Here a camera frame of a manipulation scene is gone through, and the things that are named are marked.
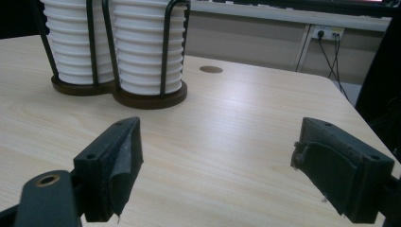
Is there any black power cable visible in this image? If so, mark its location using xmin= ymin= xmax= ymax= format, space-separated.
xmin=327 ymin=32 xmax=341 ymax=79
xmin=317 ymin=29 xmax=351 ymax=102

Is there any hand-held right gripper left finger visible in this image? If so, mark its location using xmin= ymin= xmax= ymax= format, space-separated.
xmin=73 ymin=116 xmax=145 ymax=223

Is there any stack of white paper cups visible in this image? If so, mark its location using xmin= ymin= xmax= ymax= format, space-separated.
xmin=110 ymin=0 xmax=187 ymax=96
xmin=40 ymin=0 xmax=116 ymax=85

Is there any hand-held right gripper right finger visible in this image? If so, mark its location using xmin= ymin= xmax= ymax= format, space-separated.
xmin=290 ymin=116 xmax=395 ymax=225

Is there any white wall power socket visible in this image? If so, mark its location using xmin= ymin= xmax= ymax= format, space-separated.
xmin=311 ymin=25 xmax=345 ymax=42

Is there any black wire cup holder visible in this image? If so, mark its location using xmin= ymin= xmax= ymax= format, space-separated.
xmin=29 ymin=0 xmax=192 ymax=111

